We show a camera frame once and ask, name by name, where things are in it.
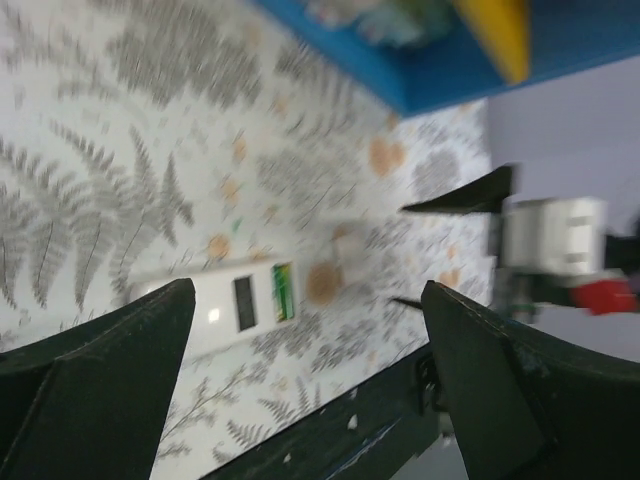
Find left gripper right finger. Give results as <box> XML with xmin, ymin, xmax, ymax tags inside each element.
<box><xmin>421</xmin><ymin>281</ymin><xmax>639</xmax><ymax>479</ymax></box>

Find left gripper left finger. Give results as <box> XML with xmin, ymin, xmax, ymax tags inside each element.
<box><xmin>1</xmin><ymin>279</ymin><xmax>195</xmax><ymax>480</ymax></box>

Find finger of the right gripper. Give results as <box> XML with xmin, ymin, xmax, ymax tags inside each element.
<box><xmin>400</xmin><ymin>165</ymin><xmax>514</xmax><ymax>214</ymax></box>
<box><xmin>391</xmin><ymin>297</ymin><xmax>423</xmax><ymax>312</ymax></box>

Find white remote battery cover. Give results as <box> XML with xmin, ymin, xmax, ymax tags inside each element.
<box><xmin>331</xmin><ymin>223</ymin><xmax>371</xmax><ymax>287</ymax></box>

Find green battery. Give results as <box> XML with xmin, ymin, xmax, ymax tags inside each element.
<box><xmin>281</xmin><ymin>264</ymin><xmax>295</xmax><ymax>320</ymax></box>
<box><xmin>272</xmin><ymin>266</ymin><xmax>287</xmax><ymax>322</ymax></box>

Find white remote control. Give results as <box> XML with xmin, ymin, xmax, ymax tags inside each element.
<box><xmin>130</xmin><ymin>257</ymin><xmax>300</xmax><ymax>357</ymax></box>

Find blue shelf with coloured boards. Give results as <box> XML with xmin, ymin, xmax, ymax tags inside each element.
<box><xmin>256</xmin><ymin>1</ymin><xmax>639</xmax><ymax>117</ymax></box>

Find white blue small box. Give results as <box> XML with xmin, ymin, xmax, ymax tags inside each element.
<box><xmin>303</xmin><ymin>0</ymin><xmax>455</xmax><ymax>48</ymax></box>

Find floral table mat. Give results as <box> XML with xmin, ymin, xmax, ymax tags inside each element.
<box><xmin>1</xmin><ymin>1</ymin><xmax>491</xmax><ymax>479</ymax></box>

